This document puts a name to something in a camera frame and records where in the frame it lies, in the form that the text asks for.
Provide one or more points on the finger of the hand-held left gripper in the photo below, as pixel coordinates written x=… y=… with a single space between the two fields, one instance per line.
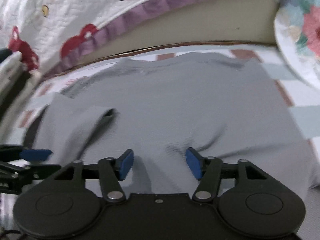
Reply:
x=35 y=154
x=30 y=173

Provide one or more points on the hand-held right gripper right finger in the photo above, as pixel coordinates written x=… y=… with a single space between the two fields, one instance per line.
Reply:
x=195 y=163

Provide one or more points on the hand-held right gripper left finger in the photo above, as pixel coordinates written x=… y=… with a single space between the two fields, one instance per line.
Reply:
x=126 y=163

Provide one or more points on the grey waffle shirt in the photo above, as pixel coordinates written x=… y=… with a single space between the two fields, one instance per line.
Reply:
x=175 y=100

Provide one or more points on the stack of folded clothes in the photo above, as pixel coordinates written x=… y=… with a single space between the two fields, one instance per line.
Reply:
x=12 y=92

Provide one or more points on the dark green folded garment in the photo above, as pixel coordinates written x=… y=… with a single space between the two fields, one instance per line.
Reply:
x=5 y=55

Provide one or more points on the printed dog rug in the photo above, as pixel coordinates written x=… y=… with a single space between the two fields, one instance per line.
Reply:
x=300 y=115

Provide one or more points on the beige bed base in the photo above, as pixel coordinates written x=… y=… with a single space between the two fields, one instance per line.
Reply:
x=200 y=22

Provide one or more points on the quilted strawberry print bedspread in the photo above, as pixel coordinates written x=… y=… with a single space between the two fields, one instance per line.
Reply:
x=75 y=10

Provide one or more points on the floral print pillow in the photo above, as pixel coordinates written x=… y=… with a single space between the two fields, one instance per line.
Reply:
x=300 y=30

